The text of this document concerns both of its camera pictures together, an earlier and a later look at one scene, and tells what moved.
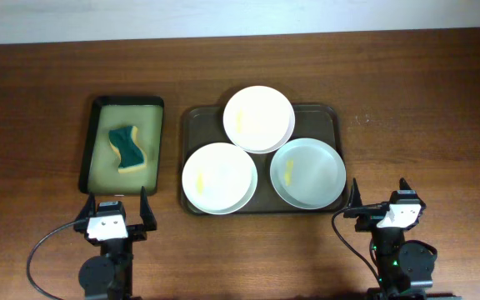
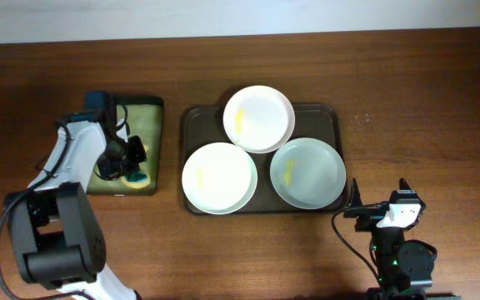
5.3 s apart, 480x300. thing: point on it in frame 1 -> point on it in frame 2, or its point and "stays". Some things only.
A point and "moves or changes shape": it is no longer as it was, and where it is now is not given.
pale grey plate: x=308 y=173 stays
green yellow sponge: x=132 y=156 moves or changes shape
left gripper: x=140 y=233 -> x=112 y=172
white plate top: x=259 y=119 stays
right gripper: x=370 y=217 stays
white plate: x=219 y=178 stays
